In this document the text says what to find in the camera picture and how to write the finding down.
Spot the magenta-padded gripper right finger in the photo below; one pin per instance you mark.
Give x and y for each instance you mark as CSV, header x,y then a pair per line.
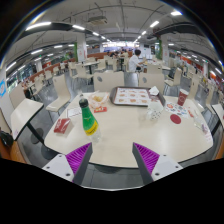
x,y
148,159

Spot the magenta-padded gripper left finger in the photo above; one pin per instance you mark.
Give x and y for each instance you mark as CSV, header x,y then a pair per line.
x,y
77,159

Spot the green drink bottle black cap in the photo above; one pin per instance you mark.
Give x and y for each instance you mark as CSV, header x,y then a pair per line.
x,y
89,121

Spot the red paper box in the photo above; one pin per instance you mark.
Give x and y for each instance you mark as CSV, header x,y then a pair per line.
x,y
62,125

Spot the white polka-dot mug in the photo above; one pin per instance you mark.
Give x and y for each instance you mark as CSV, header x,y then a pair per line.
x,y
155,111

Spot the flat round red coaster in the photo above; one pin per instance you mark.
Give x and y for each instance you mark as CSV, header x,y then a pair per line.
x,y
175,119

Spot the small red sauce packet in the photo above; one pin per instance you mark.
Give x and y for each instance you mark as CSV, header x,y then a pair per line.
x,y
100,109

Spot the printed sticker flyer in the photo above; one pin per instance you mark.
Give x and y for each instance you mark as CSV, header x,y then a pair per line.
x,y
178,109

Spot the white printed leaflet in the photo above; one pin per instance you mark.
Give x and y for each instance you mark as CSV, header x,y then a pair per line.
x,y
202,126

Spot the paper food wrapper with fries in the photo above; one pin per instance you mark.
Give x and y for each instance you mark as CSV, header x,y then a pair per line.
x,y
98,99

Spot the crumpled white napkin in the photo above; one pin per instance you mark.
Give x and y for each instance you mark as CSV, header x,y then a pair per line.
x,y
154,90

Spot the beige table black leg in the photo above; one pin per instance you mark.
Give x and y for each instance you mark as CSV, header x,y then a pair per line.
x,y
218,111
25,113

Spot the beige chair metal legs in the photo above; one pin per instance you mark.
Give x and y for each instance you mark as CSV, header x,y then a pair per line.
x,y
60,91

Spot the red paper cup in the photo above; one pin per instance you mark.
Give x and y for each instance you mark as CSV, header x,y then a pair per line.
x,y
182,98

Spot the beige chair with oval hole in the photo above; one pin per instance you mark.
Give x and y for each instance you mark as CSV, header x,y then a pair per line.
x,y
110,81
151,80

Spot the group of beige chairs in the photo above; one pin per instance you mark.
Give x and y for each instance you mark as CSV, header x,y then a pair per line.
x,y
81,71

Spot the person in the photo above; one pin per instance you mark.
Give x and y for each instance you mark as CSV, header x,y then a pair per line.
x,y
134,62

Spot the ceiling strip lights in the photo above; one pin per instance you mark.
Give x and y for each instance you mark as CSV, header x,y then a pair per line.
x,y
38,25

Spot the ceiling air conditioner unit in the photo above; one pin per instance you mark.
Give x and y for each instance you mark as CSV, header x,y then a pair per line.
x,y
98,20

